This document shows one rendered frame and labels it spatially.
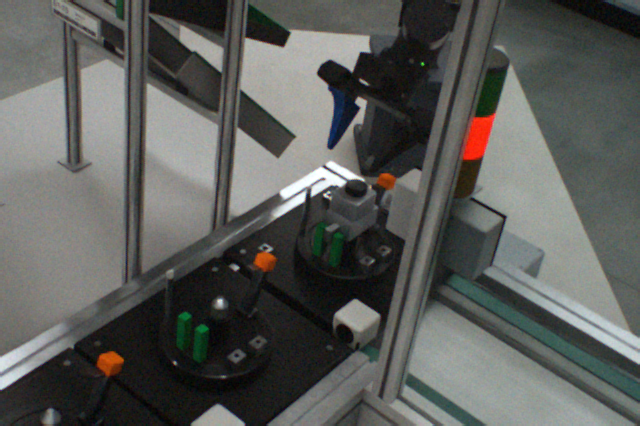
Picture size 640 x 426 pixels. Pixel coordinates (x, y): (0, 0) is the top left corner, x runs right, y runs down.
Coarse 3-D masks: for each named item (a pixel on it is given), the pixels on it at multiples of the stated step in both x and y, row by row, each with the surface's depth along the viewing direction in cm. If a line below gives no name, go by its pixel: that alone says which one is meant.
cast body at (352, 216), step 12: (348, 180) 135; (360, 180) 135; (336, 192) 134; (348, 192) 134; (360, 192) 133; (372, 192) 135; (336, 204) 135; (348, 204) 133; (360, 204) 133; (372, 204) 136; (336, 216) 135; (348, 216) 134; (360, 216) 135; (372, 216) 138; (336, 228) 135; (348, 228) 134; (360, 228) 137; (324, 240) 135; (348, 240) 135
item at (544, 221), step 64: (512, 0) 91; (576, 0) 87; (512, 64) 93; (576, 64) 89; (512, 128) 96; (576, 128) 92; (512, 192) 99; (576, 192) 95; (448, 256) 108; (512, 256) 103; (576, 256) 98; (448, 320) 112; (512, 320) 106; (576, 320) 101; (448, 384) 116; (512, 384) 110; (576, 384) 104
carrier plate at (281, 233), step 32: (320, 192) 153; (288, 224) 146; (384, 224) 149; (224, 256) 140; (256, 256) 140; (288, 256) 140; (288, 288) 135; (320, 288) 136; (384, 288) 138; (320, 320) 132; (384, 320) 133
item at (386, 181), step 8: (384, 176) 140; (392, 176) 141; (376, 184) 140; (384, 184) 140; (392, 184) 141; (376, 192) 142; (384, 192) 141; (376, 200) 142; (384, 200) 142; (376, 216) 143
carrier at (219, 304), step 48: (192, 288) 133; (240, 288) 134; (96, 336) 124; (144, 336) 125; (192, 336) 123; (240, 336) 124; (288, 336) 128; (144, 384) 119; (192, 384) 120; (240, 384) 120; (288, 384) 122
